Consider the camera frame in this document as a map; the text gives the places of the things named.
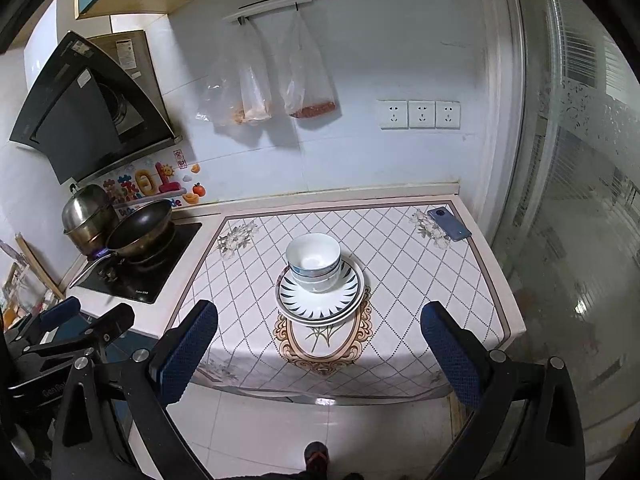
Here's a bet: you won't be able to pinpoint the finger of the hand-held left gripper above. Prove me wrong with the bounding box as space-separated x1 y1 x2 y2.
4 296 82 343
22 302 136 361

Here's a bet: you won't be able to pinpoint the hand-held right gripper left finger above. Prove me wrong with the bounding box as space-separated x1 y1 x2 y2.
52 300 219 480

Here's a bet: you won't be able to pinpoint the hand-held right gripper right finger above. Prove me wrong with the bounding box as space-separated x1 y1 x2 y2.
420 301 586 480

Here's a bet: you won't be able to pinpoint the white floral plate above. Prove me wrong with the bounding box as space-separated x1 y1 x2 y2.
277 272 367 326

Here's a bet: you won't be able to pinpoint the white plate blue striped rim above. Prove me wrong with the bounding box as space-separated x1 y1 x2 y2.
276 257 365 322

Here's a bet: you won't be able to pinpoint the wooden board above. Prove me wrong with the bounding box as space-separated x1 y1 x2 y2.
15 233 67 302

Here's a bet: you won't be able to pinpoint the diamond pattern printed tablecloth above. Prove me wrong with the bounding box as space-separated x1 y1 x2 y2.
165 199 512 403

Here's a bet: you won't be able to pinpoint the black cooktop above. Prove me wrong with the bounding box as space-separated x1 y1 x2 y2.
75 220 203 305

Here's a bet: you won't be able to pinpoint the dark wok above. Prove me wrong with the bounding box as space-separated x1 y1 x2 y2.
67 199 175 288

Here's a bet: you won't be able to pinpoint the stainless steel pot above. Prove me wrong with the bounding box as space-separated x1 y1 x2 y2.
61 183 118 253

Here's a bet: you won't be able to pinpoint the blue smartphone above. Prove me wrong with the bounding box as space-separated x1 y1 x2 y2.
427 206 472 242

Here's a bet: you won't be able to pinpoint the person's shoe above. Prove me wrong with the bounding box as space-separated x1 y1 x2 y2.
304 441 330 476

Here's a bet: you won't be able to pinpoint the glass sliding door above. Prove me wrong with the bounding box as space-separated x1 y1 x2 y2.
505 0 640 441

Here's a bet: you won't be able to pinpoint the black range hood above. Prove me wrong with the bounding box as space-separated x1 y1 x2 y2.
9 30 182 185

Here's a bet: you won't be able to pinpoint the clear plastic bag pale contents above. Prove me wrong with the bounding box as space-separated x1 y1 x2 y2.
197 22 273 127

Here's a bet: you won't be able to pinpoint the clear plastic bag red contents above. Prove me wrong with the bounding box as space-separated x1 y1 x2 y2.
277 10 338 120

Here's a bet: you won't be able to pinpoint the colourful fruit wall sticker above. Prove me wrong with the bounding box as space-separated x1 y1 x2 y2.
102 149 207 211

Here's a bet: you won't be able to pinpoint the white wall socket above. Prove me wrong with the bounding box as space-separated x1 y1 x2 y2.
436 101 461 130
378 100 408 130
408 100 436 129

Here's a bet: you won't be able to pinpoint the wall hanging rail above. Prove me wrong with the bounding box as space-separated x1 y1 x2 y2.
222 0 343 24

